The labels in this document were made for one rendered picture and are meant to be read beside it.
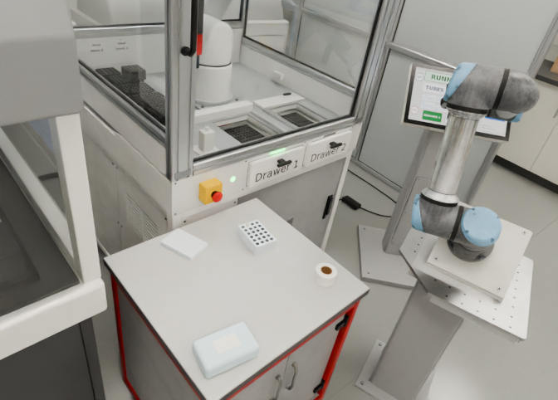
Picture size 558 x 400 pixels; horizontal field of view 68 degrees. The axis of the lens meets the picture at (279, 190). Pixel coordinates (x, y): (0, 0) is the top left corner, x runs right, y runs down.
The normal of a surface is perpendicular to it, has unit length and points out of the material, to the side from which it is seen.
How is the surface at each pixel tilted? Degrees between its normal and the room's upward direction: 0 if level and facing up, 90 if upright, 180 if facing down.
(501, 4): 90
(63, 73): 90
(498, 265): 42
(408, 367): 90
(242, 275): 0
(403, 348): 90
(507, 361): 0
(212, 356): 0
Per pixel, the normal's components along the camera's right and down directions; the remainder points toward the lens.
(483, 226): -0.13, -0.29
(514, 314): 0.14, -0.82
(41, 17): 0.67, 0.18
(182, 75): 0.67, 0.50
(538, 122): -0.77, 0.26
